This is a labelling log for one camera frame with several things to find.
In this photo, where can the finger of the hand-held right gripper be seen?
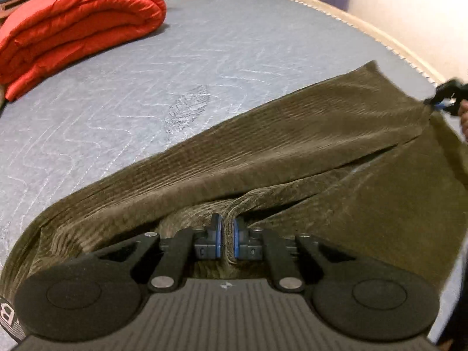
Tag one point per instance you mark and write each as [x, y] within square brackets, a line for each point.
[440, 97]

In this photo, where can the red folded blanket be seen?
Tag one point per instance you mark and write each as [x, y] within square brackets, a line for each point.
[73, 29]

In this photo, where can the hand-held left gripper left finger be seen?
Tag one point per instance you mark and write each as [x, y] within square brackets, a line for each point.
[217, 234]

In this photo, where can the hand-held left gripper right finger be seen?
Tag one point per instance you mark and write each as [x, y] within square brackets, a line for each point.
[236, 237]

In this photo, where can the person's right hand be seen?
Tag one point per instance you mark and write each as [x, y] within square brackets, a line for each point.
[464, 117]

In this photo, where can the grey quilted mattress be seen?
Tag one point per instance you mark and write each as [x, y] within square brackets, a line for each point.
[182, 80]

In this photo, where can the wooden bed frame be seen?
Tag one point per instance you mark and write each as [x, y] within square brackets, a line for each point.
[385, 37]

